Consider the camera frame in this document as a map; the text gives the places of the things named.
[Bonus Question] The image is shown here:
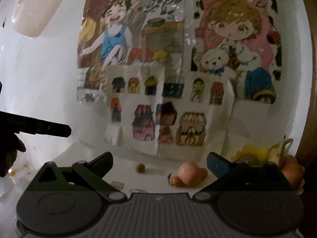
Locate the pink peach apple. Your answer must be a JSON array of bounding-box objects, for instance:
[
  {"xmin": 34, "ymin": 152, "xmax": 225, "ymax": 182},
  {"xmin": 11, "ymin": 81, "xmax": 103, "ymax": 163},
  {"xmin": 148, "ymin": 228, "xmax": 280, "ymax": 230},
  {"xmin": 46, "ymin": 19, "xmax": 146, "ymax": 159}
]
[{"xmin": 177, "ymin": 162, "xmax": 201, "ymax": 187}]

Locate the pear in bowl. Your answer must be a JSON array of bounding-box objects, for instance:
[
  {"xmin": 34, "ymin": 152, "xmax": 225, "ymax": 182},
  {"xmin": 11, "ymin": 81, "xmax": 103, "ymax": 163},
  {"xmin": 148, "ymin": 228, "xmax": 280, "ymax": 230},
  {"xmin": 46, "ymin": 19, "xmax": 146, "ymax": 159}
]
[{"xmin": 268, "ymin": 136, "xmax": 293, "ymax": 168}]

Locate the small orange with stem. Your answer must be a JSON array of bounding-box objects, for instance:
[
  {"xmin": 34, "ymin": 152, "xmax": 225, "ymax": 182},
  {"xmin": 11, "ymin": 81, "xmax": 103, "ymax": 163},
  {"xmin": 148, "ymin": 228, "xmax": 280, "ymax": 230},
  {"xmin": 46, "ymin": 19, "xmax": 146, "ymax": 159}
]
[{"xmin": 168, "ymin": 174, "xmax": 184, "ymax": 187}]

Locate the girl with teddy poster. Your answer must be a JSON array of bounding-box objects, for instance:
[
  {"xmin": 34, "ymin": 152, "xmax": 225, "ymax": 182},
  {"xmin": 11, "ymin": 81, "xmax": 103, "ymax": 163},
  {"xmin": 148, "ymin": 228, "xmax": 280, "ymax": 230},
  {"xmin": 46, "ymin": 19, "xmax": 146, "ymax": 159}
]
[{"xmin": 191, "ymin": 0, "xmax": 282, "ymax": 104}]

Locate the pink lamp shade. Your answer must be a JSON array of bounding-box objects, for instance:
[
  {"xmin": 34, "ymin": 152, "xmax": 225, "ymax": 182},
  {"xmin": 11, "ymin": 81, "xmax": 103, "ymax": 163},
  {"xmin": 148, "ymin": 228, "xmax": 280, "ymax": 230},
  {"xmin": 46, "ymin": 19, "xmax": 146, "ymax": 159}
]
[{"xmin": 11, "ymin": 0, "xmax": 63, "ymax": 38}]

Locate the yellow plastic bowl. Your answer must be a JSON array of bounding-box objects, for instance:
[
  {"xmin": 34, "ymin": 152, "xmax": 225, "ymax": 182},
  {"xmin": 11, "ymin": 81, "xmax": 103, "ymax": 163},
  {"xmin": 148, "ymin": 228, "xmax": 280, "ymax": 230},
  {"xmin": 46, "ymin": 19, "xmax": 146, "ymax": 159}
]
[{"xmin": 230, "ymin": 145, "xmax": 305, "ymax": 195}]

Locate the small brown kiwi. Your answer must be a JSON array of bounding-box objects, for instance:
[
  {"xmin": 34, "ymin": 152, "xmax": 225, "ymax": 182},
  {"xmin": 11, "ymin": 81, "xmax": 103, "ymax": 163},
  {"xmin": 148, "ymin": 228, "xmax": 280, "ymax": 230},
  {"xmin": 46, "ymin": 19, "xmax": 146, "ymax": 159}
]
[{"xmin": 135, "ymin": 163, "xmax": 146, "ymax": 174}]

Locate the houses drawing paper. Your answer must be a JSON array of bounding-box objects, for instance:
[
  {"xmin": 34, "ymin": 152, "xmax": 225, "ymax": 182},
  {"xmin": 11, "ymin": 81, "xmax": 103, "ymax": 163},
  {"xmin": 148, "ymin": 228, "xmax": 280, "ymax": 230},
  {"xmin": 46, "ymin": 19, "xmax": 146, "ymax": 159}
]
[{"xmin": 105, "ymin": 66, "xmax": 234, "ymax": 161}]

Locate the boy cartoon poster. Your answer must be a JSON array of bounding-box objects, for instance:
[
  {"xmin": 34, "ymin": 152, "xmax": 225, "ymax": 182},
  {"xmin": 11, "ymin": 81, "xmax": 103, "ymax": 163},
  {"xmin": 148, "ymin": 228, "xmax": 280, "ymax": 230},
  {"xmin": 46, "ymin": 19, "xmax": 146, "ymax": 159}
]
[{"xmin": 77, "ymin": 0, "xmax": 185, "ymax": 103}]

